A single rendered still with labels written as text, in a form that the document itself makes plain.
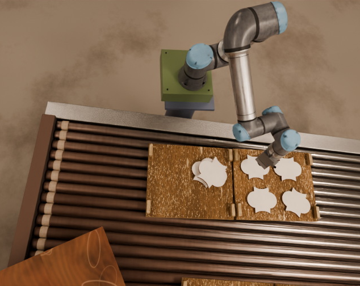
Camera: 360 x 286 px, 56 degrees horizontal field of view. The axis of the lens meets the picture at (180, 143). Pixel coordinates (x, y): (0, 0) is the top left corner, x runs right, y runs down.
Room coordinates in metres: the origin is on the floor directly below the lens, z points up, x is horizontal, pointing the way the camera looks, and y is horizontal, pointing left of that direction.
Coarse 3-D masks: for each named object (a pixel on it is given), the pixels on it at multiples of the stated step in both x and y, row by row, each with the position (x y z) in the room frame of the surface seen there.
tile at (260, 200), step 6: (252, 192) 0.55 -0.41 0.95; (258, 192) 0.56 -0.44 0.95; (264, 192) 0.57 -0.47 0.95; (270, 192) 0.59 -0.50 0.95; (246, 198) 0.51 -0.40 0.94; (252, 198) 0.52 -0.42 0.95; (258, 198) 0.54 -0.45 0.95; (264, 198) 0.55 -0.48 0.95; (270, 198) 0.56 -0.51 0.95; (252, 204) 0.49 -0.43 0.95; (258, 204) 0.51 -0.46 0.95; (264, 204) 0.52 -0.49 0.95; (270, 204) 0.53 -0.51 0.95; (258, 210) 0.48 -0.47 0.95; (264, 210) 0.49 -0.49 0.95
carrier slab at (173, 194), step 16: (160, 144) 0.58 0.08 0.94; (160, 160) 0.51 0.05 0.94; (176, 160) 0.54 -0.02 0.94; (192, 160) 0.58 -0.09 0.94; (224, 160) 0.65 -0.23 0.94; (160, 176) 0.43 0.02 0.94; (176, 176) 0.47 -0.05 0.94; (192, 176) 0.50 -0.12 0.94; (160, 192) 0.37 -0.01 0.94; (176, 192) 0.40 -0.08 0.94; (192, 192) 0.43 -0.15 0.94; (208, 192) 0.46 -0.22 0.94; (224, 192) 0.49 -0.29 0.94; (160, 208) 0.30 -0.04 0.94; (176, 208) 0.33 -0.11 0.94; (192, 208) 0.36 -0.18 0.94; (208, 208) 0.39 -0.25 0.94; (224, 208) 0.42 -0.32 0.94
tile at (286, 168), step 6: (282, 162) 0.76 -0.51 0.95; (288, 162) 0.78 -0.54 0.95; (294, 162) 0.79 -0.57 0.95; (276, 168) 0.72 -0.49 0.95; (282, 168) 0.73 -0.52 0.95; (288, 168) 0.75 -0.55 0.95; (294, 168) 0.76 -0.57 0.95; (300, 168) 0.78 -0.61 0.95; (282, 174) 0.70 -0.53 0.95; (288, 174) 0.72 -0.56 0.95; (294, 174) 0.73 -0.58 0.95; (294, 180) 0.70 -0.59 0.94
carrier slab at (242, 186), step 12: (240, 156) 0.70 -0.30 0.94; (252, 156) 0.73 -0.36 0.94; (288, 156) 0.81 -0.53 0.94; (300, 156) 0.84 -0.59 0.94; (240, 168) 0.64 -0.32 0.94; (240, 180) 0.58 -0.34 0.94; (252, 180) 0.61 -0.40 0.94; (264, 180) 0.64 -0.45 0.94; (276, 180) 0.66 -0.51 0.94; (288, 180) 0.69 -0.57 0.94; (300, 180) 0.72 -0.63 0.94; (312, 180) 0.75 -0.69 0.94; (240, 192) 0.53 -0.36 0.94; (276, 192) 0.60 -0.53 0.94; (300, 192) 0.66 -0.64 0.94; (312, 192) 0.69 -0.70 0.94; (276, 204) 0.55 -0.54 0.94; (312, 204) 0.63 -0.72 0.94; (252, 216) 0.45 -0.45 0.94; (264, 216) 0.47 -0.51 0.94; (276, 216) 0.49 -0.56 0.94; (288, 216) 0.52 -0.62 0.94; (300, 216) 0.55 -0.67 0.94; (312, 216) 0.57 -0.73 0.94
